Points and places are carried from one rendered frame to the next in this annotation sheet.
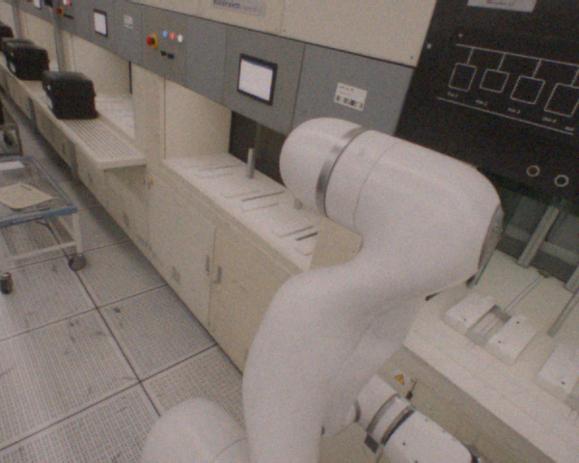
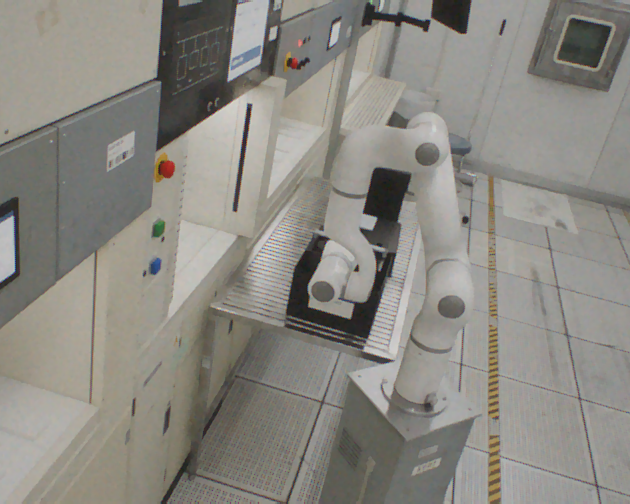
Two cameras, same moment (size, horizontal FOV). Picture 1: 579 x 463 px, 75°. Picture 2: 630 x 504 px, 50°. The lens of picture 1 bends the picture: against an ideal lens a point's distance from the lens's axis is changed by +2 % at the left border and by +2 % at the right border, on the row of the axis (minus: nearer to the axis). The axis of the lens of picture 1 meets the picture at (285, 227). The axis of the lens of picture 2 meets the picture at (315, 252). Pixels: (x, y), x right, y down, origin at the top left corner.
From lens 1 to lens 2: 1.79 m
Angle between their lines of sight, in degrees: 104
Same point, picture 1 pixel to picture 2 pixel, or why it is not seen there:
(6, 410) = not seen: outside the picture
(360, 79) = (127, 123)
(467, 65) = (183, 55)
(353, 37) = (107, 79)
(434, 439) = (337, 248)
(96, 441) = not seen: outside the picture
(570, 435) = (194, 243)
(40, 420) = not seen: outside the picture
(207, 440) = (457, 271)
